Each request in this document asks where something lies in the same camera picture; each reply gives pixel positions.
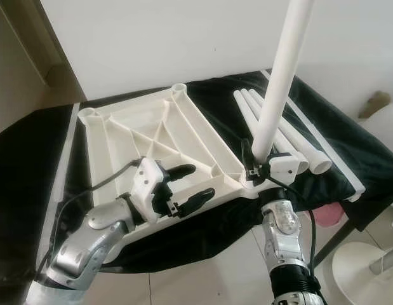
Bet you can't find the white plastic children table top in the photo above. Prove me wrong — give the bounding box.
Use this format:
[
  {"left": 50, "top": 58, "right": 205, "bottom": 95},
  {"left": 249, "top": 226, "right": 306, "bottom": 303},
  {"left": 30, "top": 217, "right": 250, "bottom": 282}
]
[{"left": 77, "top": 84, "right": 265, "bottom": 264}]

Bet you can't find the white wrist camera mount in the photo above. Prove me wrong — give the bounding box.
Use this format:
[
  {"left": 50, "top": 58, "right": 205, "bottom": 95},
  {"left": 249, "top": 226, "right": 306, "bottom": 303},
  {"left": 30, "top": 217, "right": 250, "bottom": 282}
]
[
  {"left": 267, "top": 152, "right": 303, "bottom": 186},
  {"left": 134, "top": 157, "right": 170, "bottom": 220}
]

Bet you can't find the pink plastic object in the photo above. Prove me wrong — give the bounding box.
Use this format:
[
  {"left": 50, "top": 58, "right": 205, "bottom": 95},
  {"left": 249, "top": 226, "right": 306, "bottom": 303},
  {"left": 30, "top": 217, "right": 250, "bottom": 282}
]
[{"left": 310, "top": 203, "right": 346, "bottom": 228}]

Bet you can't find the brown wooden door frame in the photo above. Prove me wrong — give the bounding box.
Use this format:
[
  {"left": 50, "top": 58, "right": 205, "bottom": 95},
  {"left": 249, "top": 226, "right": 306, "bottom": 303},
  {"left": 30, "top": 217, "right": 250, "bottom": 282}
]
[{"left": 0, "top": 0, "right": 70, "bottom": 86}]

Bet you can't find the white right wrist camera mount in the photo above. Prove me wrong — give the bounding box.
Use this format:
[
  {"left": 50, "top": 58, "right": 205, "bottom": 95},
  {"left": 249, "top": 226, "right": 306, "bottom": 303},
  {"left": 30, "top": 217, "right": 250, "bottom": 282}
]
[{"left": 267, "top": 152, "right": 303, "bottom": 186}]

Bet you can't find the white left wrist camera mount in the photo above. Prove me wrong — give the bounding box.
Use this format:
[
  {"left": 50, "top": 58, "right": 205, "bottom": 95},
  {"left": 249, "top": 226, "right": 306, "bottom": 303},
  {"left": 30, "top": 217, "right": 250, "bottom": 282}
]
[{"left": 134, "top": 157, "right": 170, "bottom": 220}]

